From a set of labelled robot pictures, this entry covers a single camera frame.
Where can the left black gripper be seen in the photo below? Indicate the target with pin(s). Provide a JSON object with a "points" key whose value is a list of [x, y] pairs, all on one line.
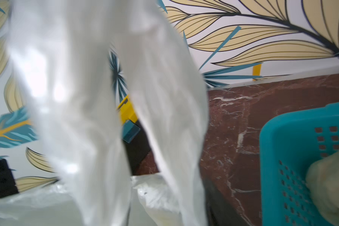
{"points": [[7, 182]]}

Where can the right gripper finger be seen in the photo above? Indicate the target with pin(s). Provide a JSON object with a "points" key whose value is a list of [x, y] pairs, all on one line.
{"points": [[219, 211]]}

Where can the white lemon print bag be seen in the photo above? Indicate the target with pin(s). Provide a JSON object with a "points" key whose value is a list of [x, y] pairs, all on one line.
{"points": [[59, 51]]}

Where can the teal plastic basket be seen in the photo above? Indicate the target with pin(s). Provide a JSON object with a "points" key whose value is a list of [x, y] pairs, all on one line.
{"points": [[289, 144]]}

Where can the yellow black toolbox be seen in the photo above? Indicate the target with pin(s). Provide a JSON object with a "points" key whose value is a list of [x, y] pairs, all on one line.
{"points": [[138, 149]]}

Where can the white pear back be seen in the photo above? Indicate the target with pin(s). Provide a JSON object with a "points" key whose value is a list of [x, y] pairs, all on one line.
{"points": [[322, 180]]}

